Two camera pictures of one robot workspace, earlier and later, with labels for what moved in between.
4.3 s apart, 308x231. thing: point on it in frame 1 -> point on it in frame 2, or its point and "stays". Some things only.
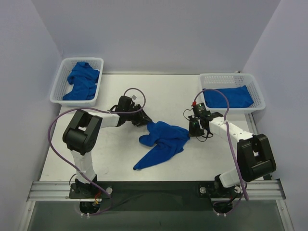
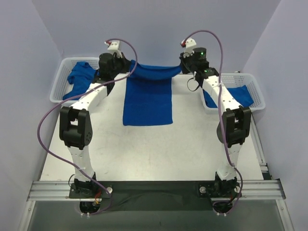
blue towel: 170,140 -> 148,95
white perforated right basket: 221,81 stays
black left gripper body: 138,117 -> 124,64
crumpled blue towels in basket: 84,78 stays
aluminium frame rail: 252,190 stays
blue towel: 237,96 stays
